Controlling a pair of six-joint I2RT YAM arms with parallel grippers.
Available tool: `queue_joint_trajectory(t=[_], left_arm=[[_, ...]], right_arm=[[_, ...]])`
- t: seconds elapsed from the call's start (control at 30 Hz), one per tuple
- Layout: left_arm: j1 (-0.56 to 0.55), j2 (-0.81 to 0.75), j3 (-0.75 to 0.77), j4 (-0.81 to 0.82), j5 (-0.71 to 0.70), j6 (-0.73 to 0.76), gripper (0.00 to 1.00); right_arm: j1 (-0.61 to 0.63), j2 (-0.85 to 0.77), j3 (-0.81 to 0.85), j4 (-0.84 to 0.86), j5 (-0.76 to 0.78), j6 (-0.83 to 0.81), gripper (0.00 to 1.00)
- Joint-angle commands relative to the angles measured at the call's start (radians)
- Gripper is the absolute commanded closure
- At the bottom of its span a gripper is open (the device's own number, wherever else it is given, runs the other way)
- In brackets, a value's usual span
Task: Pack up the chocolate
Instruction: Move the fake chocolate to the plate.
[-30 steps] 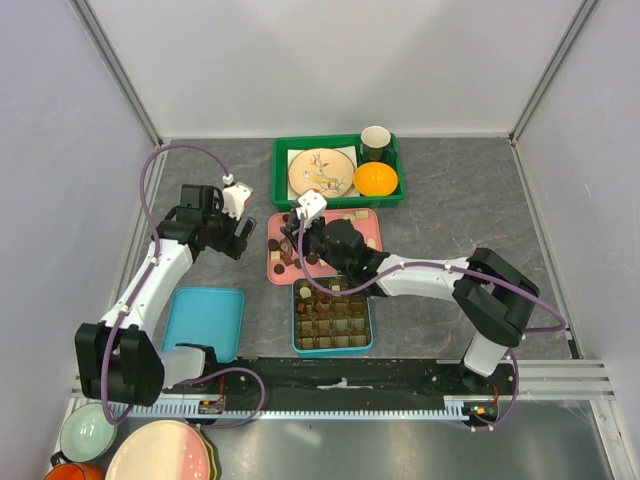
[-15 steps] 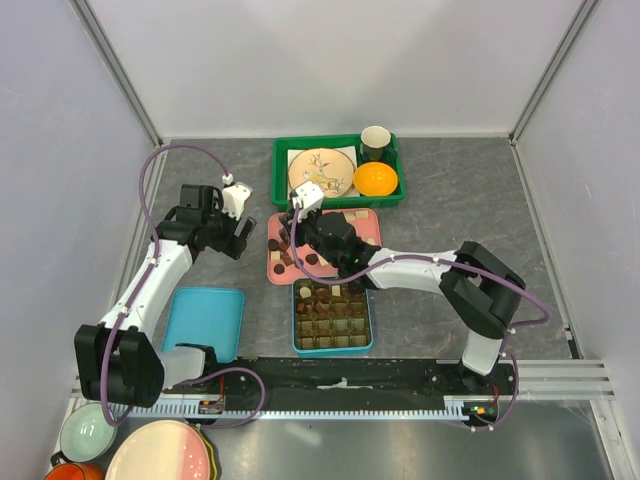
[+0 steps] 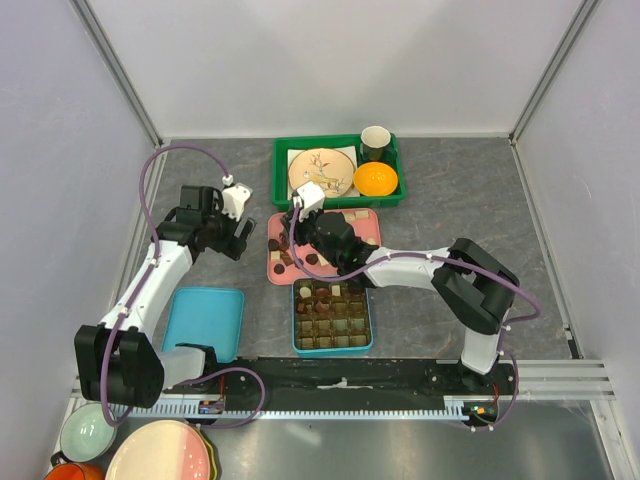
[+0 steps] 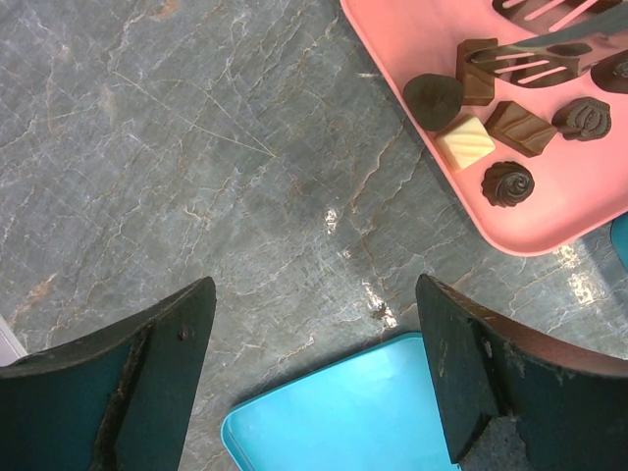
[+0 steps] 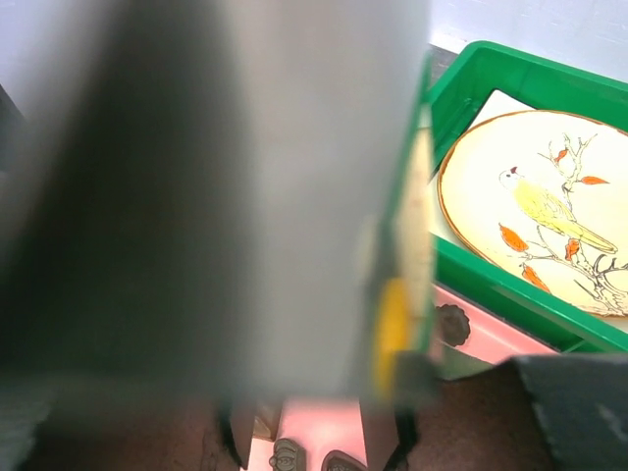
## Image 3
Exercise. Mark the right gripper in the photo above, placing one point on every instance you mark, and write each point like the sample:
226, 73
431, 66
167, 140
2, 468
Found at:
301, 225

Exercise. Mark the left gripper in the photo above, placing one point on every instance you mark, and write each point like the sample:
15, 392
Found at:
232, 246

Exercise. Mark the pink chocolate tray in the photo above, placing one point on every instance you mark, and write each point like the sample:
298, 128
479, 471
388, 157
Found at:
364, 222

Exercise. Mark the white oval chocolate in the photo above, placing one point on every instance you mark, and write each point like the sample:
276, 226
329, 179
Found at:
304, 292

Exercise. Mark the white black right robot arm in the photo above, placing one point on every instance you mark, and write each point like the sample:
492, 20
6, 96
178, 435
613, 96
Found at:
477, 288

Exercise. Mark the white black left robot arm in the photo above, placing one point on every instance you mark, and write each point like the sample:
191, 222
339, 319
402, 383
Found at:
117, 363

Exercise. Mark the brown plastic chocolate insert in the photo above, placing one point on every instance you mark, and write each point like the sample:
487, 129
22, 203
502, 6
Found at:
332, 317

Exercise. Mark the blue chocolate tin box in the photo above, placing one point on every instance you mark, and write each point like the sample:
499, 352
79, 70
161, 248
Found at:
332, 320

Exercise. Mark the decorated ceramic plate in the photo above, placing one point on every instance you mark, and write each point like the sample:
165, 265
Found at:
330, 169

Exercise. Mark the yellow bowl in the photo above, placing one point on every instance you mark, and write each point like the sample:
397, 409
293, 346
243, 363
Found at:
375, 179

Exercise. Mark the blue tin lid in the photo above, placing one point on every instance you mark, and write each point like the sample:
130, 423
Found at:
207, 316

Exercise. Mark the green plastic crate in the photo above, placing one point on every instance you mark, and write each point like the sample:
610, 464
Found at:
280, 188

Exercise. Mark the green mug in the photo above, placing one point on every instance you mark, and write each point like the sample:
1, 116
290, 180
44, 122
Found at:
376, 145

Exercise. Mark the pink white plate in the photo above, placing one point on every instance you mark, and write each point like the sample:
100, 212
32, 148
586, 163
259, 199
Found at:
163, 449

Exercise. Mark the pale green bowl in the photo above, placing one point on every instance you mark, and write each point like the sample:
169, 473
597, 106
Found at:
86, 434

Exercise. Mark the orange red mug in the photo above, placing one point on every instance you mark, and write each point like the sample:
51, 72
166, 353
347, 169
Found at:
64, 469

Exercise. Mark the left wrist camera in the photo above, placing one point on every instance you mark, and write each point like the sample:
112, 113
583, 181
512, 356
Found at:
235, 199

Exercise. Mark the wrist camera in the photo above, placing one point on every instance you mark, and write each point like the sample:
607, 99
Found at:
308, 198
235, 199

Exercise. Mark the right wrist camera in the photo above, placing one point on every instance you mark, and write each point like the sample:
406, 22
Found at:
308, 198

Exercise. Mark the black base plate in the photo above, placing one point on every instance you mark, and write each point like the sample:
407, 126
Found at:
430, 376

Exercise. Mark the slotted cable duct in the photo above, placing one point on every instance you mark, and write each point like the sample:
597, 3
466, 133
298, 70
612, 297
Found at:
201, 410

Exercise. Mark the aluminium frame rail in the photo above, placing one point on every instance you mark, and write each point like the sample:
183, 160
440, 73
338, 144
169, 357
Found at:
104, 47

